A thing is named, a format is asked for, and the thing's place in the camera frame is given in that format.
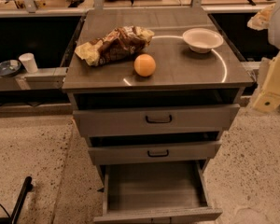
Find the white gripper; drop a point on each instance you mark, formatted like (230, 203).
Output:
(268, 96)

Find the brown chip bag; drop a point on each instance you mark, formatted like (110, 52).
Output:
(120, 43)

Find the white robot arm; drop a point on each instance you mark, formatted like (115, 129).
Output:
(274, 29)

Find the top drawer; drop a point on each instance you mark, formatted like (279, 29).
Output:
(155, 120)

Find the drawer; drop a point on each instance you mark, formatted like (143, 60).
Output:
(155, 120)
(156, 193)
(191, 151)

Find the grey drawer cabinet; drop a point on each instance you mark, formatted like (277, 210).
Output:
(182, 77)

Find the bottom drawer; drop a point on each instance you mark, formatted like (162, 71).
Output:
(156, 193)

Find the middle drawer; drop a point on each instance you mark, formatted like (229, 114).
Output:
(191, 151)

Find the white bowl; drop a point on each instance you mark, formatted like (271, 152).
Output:
(202, 40)

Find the orange ball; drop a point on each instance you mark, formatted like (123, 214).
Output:
(144, 65)

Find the white paper cup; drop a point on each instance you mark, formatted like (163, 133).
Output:
(28, 61)

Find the dark blue plate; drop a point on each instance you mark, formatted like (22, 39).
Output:
(10, 68)

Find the black bar on floor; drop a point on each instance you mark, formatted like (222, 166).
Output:
(26, 187)

